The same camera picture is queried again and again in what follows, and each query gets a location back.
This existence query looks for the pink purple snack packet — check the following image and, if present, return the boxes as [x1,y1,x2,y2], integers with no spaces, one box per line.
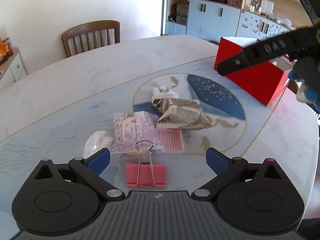
[110,111,163,154]

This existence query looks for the orange snack bag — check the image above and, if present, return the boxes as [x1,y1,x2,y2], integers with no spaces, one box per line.
[0,39,7,64]

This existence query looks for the white sideboard cabinet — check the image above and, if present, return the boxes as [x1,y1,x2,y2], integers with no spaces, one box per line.
[1,47,27,85]

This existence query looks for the brown wooden chair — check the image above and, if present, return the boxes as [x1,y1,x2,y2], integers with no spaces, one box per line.
[61,20,120,58]

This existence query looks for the white tissue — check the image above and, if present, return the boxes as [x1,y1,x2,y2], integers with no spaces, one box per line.
[83,130,114,159]

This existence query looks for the silver foil snack bag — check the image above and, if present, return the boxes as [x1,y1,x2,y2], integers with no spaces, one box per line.
[152,98,219,131]

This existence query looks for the pink ridged pad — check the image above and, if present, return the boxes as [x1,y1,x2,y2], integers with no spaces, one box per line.
[157,128,184,153]

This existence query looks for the pink binder clip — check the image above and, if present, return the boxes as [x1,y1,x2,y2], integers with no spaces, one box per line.
[125,139,166,188]

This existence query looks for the white wall cabinet unit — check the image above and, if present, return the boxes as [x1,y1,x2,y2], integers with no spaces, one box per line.
[165,0,311,42]

